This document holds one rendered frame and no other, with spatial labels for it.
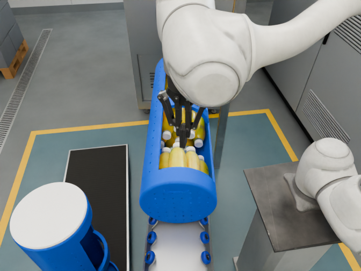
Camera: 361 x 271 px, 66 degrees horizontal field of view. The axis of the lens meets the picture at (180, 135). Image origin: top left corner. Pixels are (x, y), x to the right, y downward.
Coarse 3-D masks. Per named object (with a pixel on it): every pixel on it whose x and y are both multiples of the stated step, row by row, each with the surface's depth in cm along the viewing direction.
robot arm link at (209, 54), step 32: (320, 0) 49; (352, 0) 50; (192, 32) 37; (224, 32) 37; (256, 32) 39; (288, 32) 41; (320, 32) 45; (192, 64) 35; (224, 64) 34; (256, 64) 40; (192, 96) 37; (224, 96) 37
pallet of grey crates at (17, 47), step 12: (0, 0) 340; (0, 12) 339; (12, 12) 370; (0, 24) 335; (12, 24) 368; (0, 36) 332; (12, 36) 364; (0, 48) 328; (12, 48) 360; (24, 48) 397; (0, 60) 335; (12, 60) 357; (12, 72) 352
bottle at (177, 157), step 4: (172, 148) 111; (176, 148) 108; (180, 148) 108; (172, 152) 106; (176, 152) 106; (180, 152) 106; (184, 152) 108; (172, 156) 105; (176, 156) 104; (180, 156) 104; (184, 156) 106; (168, 160) 106; (172, 160) 103; (176, 160) 103; (180, 160) 103; (184, 160) 104; (168, 164) 105; (172, 164) 102; (176, 164) 101; (180, 164) 102; (184, 164) 103
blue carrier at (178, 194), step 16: (160, 64) 151; (160, 80) 139; (160, 112) 119; (160, 128) 112; (208, 128) 124; (160, 144) 106; (208, 144) 124; (144, 160) 111; (208, 160) 120; (144, 176) 101; (160, 176) 94; (176, 176) 92; (192, 176) 93; (208, 176) 99; (144, 192) 96; (160, 192) 95; (176, 192) 95; (192, 192) 95; (208, 192) 95; (144, 208) 102; (160, 208) 102; (176, 208) 102; (192, 208) 102; (208, 208) 102
